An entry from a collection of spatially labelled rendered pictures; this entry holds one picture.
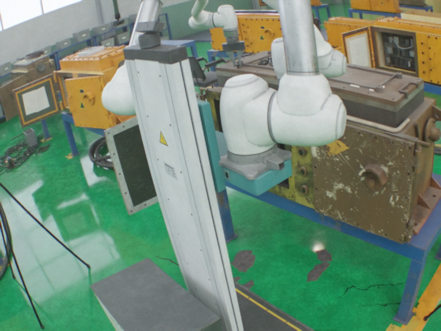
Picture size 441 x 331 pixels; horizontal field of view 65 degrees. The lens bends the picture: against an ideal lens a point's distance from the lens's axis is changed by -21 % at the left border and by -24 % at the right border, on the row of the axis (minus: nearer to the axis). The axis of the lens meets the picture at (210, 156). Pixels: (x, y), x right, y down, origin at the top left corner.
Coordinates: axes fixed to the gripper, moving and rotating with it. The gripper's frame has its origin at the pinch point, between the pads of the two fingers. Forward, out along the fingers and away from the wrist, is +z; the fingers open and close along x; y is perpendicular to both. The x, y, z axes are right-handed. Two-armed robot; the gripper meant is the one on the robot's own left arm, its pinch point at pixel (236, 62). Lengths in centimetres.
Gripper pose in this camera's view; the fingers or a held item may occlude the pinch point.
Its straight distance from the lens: 251.9
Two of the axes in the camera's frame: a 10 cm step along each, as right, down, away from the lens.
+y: 0.8, -4.5, 8.9
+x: -9.8, 1.2, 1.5
